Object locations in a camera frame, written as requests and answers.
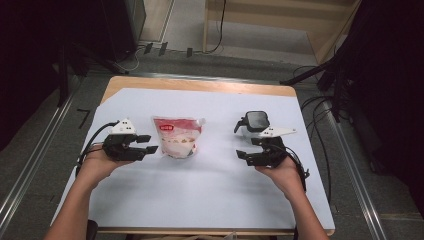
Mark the light wooden frame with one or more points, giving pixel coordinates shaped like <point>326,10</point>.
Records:
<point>266,16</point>

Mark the metal floor rail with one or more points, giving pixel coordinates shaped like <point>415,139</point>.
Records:
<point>200,78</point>
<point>40,143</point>
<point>360,173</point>

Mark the dark stool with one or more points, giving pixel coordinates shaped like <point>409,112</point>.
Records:
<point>92,230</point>

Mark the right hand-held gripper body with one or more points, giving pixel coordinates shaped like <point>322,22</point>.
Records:
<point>268,153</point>

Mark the black stand with legs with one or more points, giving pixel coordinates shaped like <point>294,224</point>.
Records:
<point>63,76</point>

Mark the black floor tape strip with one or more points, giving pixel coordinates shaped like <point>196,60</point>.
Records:
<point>148,48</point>
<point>163,48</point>

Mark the black tripod stand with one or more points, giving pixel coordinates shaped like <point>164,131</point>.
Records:
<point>335,86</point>

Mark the clear jar with black lid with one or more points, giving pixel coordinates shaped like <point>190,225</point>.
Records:
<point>256,120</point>

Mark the wooden table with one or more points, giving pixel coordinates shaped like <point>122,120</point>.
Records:
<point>200,85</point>

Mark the white table sheet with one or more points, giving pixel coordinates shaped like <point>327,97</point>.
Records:
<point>200,186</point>

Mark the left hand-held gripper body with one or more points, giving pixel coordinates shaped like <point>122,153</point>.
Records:
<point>120,146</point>

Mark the person's right hand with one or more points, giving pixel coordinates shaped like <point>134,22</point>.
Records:
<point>285,176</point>

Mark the person's left hand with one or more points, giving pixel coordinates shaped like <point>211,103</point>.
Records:
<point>95,165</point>

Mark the red and white pouch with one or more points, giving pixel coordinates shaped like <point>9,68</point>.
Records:
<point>178,138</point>

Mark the black cabinet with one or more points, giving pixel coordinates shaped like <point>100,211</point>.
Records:
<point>123,26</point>

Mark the dark curtain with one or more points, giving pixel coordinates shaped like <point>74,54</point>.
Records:
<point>30,66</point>
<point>390,83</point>

